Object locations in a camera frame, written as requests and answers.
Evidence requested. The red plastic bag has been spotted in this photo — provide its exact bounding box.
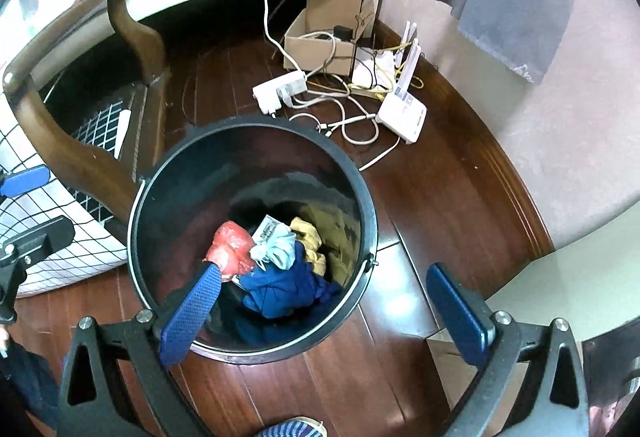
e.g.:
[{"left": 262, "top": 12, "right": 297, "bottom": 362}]
[{"left": 204, "top": 220, "right": 256, "bottom": 282}]

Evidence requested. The white grid bed sheet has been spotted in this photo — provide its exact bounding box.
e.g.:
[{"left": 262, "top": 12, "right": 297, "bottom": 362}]
[{"left": 0, "top": 93, "right": 127, "bottom": 297}]

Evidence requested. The cardboard box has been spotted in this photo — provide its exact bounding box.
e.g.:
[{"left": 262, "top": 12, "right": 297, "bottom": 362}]
[{"left": 283, "top": 0, "right": 375, "bottom": 76}]

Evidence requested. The dark blue cloth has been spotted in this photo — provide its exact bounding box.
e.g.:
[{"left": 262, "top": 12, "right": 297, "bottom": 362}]
[{"left": 235, "top": 242, "right": 343, "bottom": 319}]

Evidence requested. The blue striped slipper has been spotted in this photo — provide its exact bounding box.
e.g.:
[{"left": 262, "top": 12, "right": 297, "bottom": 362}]
[{"left": 256, "top": 415, "right": 328, "bottom": 437}]

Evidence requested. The light blue cloth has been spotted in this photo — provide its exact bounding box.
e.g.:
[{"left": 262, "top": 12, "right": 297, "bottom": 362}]
[{"left": 250, "top": 222, "right": 296, "bottom": 270}]

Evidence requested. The yellow cloth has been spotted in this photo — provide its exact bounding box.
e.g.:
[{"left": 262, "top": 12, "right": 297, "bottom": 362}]
[{"left": 290, "top": 217, "right": 326, "bottom": 275}]

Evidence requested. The black round trash bin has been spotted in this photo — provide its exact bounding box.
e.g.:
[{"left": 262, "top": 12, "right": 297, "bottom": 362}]
[{"left": 127, "top": 116, "right": 378, "bottom": 365}]

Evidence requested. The white power strip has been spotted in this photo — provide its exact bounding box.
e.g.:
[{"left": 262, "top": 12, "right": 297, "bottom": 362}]
[{"left": 252, "top": 71, "right": 307, "bottom": 116}]

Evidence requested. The white router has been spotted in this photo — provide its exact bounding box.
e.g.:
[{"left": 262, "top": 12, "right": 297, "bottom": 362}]
[{"left": 374, "top": 21, "right": 427, "bottom": 145}]

